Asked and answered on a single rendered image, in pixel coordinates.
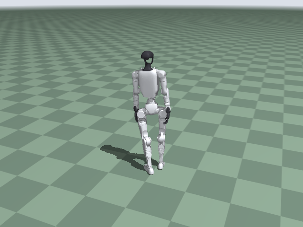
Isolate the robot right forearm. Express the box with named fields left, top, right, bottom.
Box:
left=163, top=88, right=171, bottom=110

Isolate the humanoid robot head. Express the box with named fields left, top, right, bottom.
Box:
left=141, top=51, right=154, bottom=71

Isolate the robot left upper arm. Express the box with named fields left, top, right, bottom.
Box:
left=132, top=70, right=140, bottom=94

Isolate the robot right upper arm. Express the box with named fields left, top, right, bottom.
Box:
left=156, top=70, right=167, bottom=95

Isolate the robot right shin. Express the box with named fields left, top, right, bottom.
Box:
left=158, top=135, right=165, bottom=163

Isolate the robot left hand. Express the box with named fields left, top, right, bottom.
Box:
left=134, top=106, right=139, bottom=122

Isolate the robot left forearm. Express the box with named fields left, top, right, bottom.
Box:
left=133, top=93, right=139, bottom=109

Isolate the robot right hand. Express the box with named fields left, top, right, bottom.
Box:
left=163, top=107, right=171, bottom=124

